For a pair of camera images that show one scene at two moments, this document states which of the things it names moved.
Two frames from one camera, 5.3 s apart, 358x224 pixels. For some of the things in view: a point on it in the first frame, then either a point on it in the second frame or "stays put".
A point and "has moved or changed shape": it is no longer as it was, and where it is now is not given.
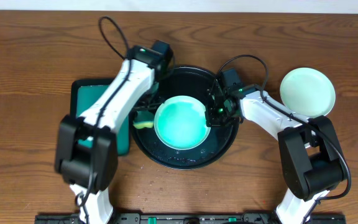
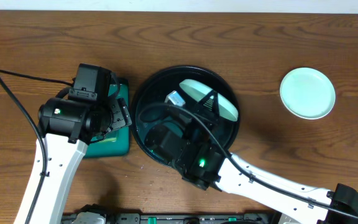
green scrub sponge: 143,119 has moved or changed shape
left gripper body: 148,106 → 120,112
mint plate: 307,92 stays put
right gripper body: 212,109 → 197,112
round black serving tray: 188,81 stays put
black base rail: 190,218 stays put
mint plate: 180,123 has moved or changed shape
